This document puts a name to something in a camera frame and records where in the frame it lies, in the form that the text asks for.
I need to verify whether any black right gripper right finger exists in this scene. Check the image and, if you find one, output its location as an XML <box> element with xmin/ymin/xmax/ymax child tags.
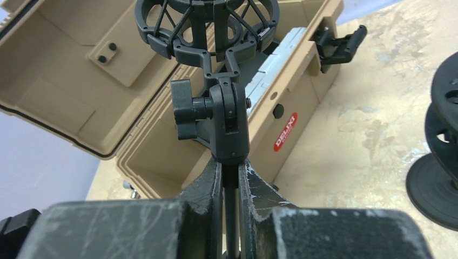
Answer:
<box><xmin>238</xmin><ymin>161</ymin><xmax>433</xmax><ymax>258</ymax></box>

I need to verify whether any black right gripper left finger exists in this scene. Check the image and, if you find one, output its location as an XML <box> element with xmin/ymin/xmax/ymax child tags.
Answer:
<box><xmin>18</xmin><ymin>161</ymin><xmax>222</xmax><ymax>258</ymax></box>

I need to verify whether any black tripod shock mount stand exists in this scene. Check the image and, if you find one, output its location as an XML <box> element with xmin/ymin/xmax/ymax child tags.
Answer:
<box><xmin>134</xmin><ymin>1</ymin><xmax>280</xmax><ymax>258</ymax></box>

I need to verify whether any chrome angle valve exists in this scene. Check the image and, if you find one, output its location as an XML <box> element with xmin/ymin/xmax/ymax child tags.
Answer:
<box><xmin>123</xmin><ymin>180</ymin><xmax>140</xmax><ymax>199</ymax></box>

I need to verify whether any grey plastic bit box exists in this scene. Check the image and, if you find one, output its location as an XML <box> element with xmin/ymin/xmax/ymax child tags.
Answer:
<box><xmin>241</xmin><ymin>27</ymin><xmax>307</xmax><ymax>115</ymax></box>

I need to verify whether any tan plastic tool case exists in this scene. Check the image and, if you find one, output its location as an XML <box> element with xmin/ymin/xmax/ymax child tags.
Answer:
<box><xmin>0</xmin><ymin>0</ymin><xmax>368</xmax><ymax>201</ymax></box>

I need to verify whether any black round-base shock mount stand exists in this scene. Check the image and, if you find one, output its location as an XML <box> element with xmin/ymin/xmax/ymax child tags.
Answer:
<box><xmin>406</xmin><ymin>53</ymin><xmax>457</xmax><ymax>230</ymax></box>

